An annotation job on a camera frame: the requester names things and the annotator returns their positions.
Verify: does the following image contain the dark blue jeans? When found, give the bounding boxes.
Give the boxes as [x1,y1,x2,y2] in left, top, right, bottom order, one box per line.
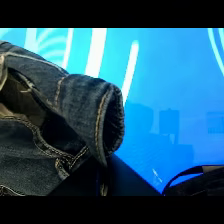
[0,39,126,197]

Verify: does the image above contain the black garment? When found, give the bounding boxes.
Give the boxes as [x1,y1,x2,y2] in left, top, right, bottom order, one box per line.
[161,164,224,197]

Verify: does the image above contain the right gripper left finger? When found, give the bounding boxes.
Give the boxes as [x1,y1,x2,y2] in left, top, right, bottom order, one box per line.
[49,159,101,197]

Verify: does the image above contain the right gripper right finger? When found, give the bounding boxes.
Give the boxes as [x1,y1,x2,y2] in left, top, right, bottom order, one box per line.
[106,153,162,197]

